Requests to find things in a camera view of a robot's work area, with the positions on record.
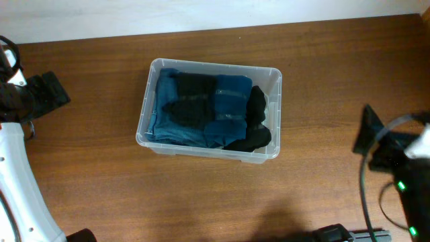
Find clear plastic storage container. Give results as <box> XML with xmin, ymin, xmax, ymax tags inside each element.
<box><xmin>136</xmin><ymin>58</ymin><xmax>283</xmax><ymax>164</ymax></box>

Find large black taped garment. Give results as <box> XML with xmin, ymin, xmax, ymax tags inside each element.
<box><xmin>223</xmin><ymin>85</ymin><xmax>271</xmax><ymax>153</ymax></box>

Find teal cloth bundle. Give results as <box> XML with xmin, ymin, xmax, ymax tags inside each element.
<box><xmin>204</xmin><ymin>75</ymin><xmax>253</xmax><ymax>149</ymax></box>

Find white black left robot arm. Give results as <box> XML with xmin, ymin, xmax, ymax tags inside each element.
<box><xmin>1</xmin><ymin>36</ymin><xmax>96</xmax><ymax>242</ymax></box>

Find dark blue jeans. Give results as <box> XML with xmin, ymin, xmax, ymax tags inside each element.
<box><xmin>144</xmin><ymin>69</ymin><xmax>212</xmax><ymax>148</ymax></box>

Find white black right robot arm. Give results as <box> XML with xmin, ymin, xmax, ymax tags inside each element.
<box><xmin>308</xmin><ymin>105</ymin><xmax>429</xmax><ymax>242</ymax></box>

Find small black taped garment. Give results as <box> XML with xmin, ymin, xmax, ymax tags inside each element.
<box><xmin>163</xmin><ymin>73</ymin><xmax>217</xmax><ymax>130</ymax></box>

